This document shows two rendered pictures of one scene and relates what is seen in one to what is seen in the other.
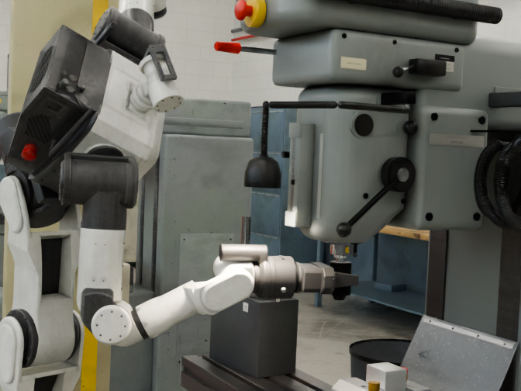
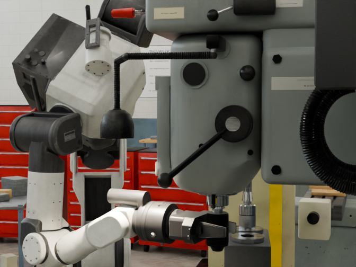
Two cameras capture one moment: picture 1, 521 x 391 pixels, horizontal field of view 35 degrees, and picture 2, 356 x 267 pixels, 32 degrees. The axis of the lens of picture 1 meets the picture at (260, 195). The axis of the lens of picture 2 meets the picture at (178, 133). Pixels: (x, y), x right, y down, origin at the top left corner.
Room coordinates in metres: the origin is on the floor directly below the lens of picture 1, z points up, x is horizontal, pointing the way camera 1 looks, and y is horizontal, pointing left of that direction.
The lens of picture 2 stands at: (0.73, -0.98, 1.50)
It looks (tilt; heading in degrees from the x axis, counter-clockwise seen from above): 3 degrees down; 42
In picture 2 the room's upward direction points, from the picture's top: straight up
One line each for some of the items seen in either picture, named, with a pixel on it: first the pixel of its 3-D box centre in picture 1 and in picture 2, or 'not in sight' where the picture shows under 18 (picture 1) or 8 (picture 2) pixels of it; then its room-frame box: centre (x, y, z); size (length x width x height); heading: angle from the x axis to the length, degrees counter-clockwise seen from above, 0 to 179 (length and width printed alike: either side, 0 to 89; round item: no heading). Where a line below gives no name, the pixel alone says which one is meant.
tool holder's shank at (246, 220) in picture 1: (245, 237); (247, 184); (2.15, 0.03, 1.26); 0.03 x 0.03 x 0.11
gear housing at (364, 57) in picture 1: (367, 65); (238, 11); (1.76, -0.21, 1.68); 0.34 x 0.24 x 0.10; 119
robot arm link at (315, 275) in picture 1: (298, 278); (179, 225); (1.72, -0.09, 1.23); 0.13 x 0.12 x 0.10; 14
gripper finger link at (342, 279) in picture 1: (344, 280); (211, 231); (1.71, -0.18, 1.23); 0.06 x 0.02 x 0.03; 104
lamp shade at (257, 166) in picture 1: (263, 171); (117, 123); (1.62, 0.00, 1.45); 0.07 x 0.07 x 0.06
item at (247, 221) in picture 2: not in sight; (247, 217); (2.15, 0.03, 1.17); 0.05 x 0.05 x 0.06
